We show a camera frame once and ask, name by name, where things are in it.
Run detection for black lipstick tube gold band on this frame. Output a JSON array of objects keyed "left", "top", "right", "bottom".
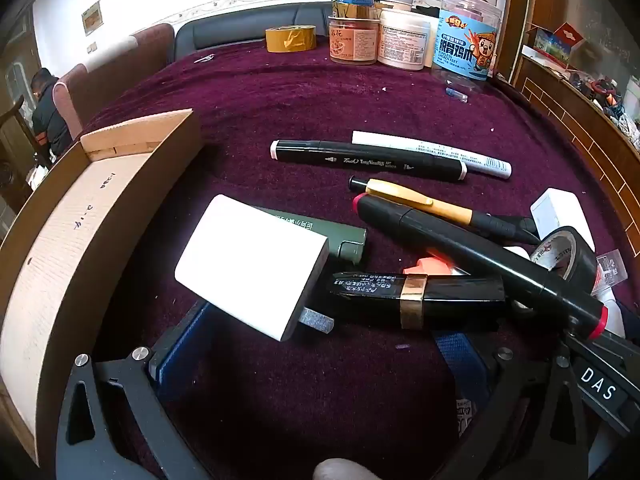
[{"left": 327, "top": 271, "right": 507, "bottom": 330}]

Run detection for wooden brick-pattern shelf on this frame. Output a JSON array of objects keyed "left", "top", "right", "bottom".
[{"left": 495, "top": 0, "right": 640, "bottom": 241}]

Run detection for yellow and black pen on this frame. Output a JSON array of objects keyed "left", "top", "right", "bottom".
[{"left": 348, "top": 175, "right": 541, "bottom": 246}]

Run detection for black electrical tape roll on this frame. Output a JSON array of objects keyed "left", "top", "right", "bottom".
[{"left": 530, "top": 226, "right": 598, "bottom": 296}]

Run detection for yellow tape roll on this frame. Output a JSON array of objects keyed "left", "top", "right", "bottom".
[{"left": 265, "top": 24, "right": 318, "bottom": 53}]

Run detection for orange tin jar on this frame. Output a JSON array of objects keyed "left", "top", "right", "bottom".
[{"left": 328, "top": 16, "right": 378, "bottom": 66}]

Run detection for white marker pen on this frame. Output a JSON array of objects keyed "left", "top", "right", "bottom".
[{"left": 351, "top": 130, "right": 513, "bottom": 178}]

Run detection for black double-ended marker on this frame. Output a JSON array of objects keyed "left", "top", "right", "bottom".
[{"left": 270, "top": 139, "right": 468, "bottom": 182}]

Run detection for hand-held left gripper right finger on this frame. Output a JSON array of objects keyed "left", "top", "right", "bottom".
[{"left": 434, "top": 331, "right": 598, "bottom": 480}]

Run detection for small wall sticker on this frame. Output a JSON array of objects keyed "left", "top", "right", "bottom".
[{"left": 82, "top": 2, "right": 104, "bottom": 37}]

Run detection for clear jar blue label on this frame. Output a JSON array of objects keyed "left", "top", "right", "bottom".
[{"left": 432, "top": 0, "right": 503, "bottom": 84}]

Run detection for pile of small shelf items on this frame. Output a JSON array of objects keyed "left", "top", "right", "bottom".
[{"left": 570, "top": 67, "right": 640, "bottom": 148}]

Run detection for white plastic tub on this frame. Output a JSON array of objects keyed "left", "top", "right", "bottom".
[{"left": 377, "top": 8, "right": 432, "bottom": 71}]

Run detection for orange eraser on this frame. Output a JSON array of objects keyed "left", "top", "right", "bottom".
[{"left": 404, "top": 255, "right": 468, "bottom": 278}]

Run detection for brown cardboard box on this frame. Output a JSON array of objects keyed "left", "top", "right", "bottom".
[{"left": 0, "top": 108, "right": 202, "bottom": 468}]

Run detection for clear plastic packet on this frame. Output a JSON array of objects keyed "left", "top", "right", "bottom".
[{"left": 590, "top": 251, "right": 628, "bottom": 297}]

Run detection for dark grey sofa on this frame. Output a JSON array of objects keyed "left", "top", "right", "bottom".
[{"left": 172, "top": 1, "right": 335, "bottom": 63}]

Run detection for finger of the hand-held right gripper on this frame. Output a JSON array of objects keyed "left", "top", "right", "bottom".
[{"left": 566, "top": 330, "right": 640, "bottom": 386}]

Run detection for white rectangular box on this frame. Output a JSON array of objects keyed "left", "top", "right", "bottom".
[{"left": 530, "top": 188, "right": 596, "bottom": 253}]

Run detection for red and white box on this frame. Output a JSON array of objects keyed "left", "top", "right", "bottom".
[{"left": 532, "top": 22, "right": 587, "bottom": 68}]

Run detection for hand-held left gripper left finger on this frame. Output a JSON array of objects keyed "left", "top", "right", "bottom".
[{"left": 52, "top": 300, "right": 216, "bottom": 480}]

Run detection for long black marker red ends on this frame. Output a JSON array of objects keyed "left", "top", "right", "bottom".
[{"left": 352, "top": 193, "right": 610, "bottom": 341}]

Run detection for person's left hand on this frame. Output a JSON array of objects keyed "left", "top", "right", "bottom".
[{"left": 312, "top": 458, "right": 373, "bottom": 480}]

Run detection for white power adapter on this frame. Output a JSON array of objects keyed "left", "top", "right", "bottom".
[{"left": 174, "top": 194, "right": 335, "bottom": 343}]

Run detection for maroon chair white cover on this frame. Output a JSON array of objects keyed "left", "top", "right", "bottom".
[{"left": 80, "top": 23, "right": 176, "bottom": 86}]

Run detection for maroon tablecloth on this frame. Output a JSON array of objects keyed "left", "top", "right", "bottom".
[{"left": 75, "top": 52, "right": 640, "bottom": 480}]

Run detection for green lighter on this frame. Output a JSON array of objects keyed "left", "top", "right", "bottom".
[{"left": 257, "top": 206, "right": 368, "bottom": 267}]

